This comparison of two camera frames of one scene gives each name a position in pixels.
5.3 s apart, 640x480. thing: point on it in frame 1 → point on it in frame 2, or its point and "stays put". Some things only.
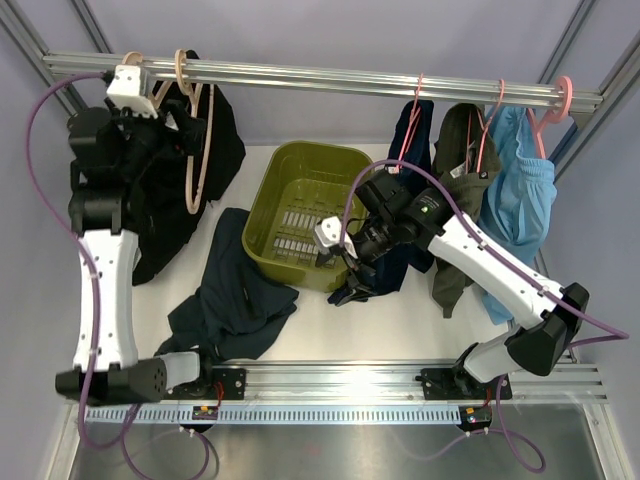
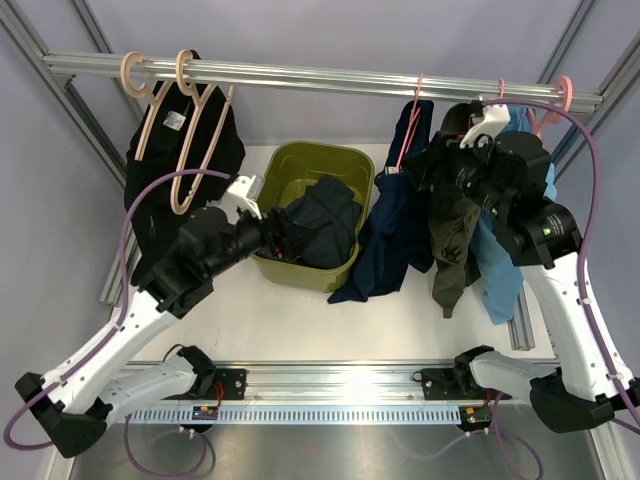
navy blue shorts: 410,146 stays put
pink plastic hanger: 567,83 stays put
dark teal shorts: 236,315 → 322,223
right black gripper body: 368,243 → 465,170
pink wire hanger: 412,123 stays put
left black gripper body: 150,136 → 252,235
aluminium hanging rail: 342,82 stays put
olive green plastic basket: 303,182 stays put
